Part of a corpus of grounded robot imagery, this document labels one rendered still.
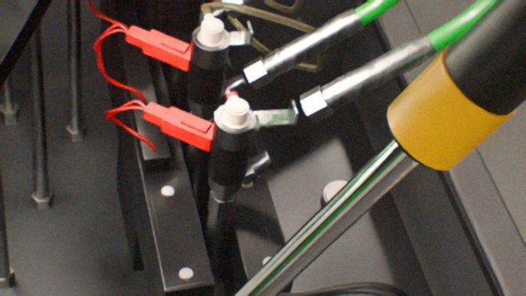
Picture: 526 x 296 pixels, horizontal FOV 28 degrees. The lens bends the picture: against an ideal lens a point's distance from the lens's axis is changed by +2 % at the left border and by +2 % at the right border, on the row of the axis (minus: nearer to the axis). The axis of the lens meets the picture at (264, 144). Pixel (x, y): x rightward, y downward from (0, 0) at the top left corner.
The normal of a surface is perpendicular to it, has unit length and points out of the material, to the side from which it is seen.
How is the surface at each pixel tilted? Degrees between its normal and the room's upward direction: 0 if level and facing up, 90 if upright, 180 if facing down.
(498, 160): 0
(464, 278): 90
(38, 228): 0
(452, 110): 74
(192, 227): 0
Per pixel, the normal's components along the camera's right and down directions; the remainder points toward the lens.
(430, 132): -0.42, 0.42
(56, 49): 0.23, 0.75
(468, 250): -0.96, 0.10
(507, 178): 0.13, -0.66
